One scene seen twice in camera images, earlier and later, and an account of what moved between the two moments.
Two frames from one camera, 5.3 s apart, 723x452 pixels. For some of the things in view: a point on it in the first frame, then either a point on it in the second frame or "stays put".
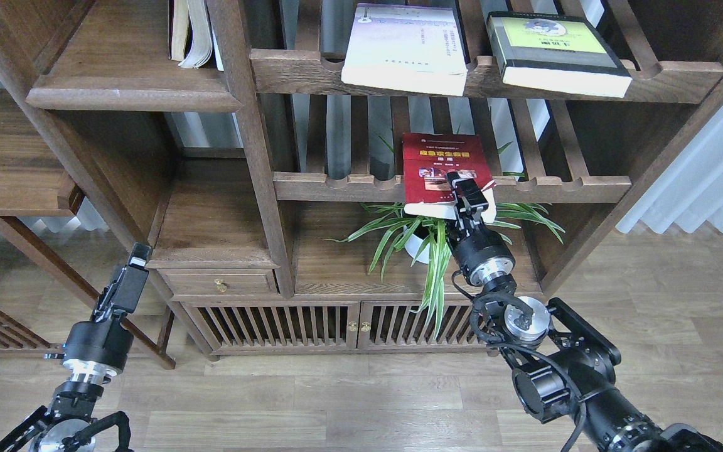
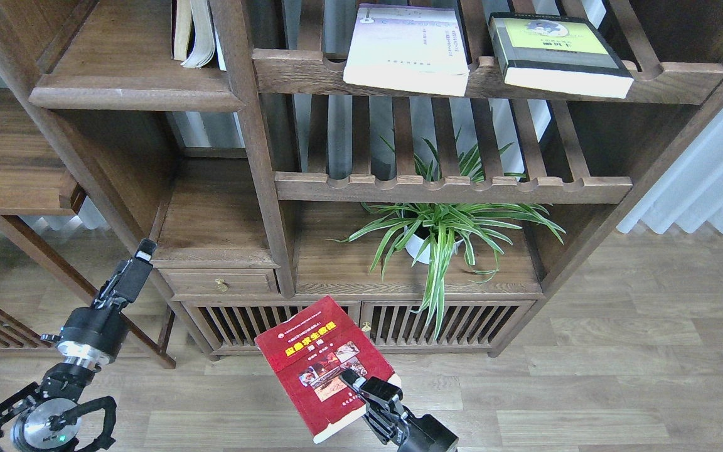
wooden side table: x=15 y=162 stays put
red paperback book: x=427 y=159 -> x=310 y=351
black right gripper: x=482 y=253 -> x=420 y=434
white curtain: x=720 y=182 stays put
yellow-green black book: x=558 y=51 stays put
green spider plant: x=427 y=243 stays put
